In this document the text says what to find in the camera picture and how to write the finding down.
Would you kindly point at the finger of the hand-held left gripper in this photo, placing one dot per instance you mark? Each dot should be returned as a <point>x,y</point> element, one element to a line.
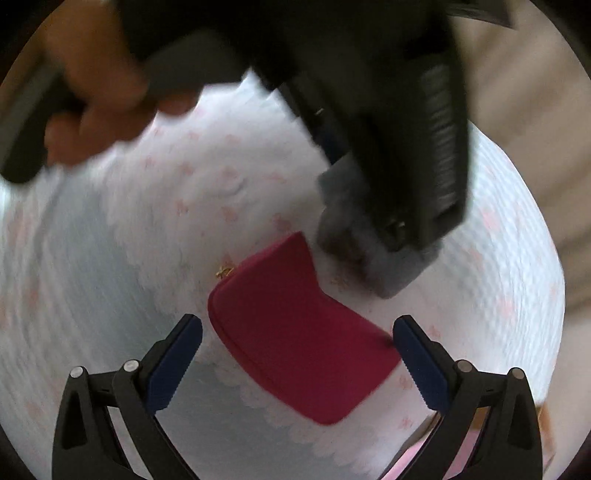
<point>334,145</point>
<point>392,221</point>

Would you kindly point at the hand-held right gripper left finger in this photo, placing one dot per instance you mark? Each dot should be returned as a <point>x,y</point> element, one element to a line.
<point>173,364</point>

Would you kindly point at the checked floral bed sheet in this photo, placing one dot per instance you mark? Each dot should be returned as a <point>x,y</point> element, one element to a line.
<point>115,254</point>

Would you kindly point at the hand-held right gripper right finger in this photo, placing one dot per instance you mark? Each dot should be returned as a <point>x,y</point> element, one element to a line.
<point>422,364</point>

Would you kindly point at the pink pouch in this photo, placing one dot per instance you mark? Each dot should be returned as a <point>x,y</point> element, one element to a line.
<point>295,327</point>

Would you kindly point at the grey sock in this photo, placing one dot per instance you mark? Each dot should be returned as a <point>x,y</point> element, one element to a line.
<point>351,217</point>

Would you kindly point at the printed cardboard box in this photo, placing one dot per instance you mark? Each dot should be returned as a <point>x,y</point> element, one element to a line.
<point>547,429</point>

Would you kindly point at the person's left hand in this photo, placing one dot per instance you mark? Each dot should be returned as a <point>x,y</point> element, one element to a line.
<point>101,74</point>

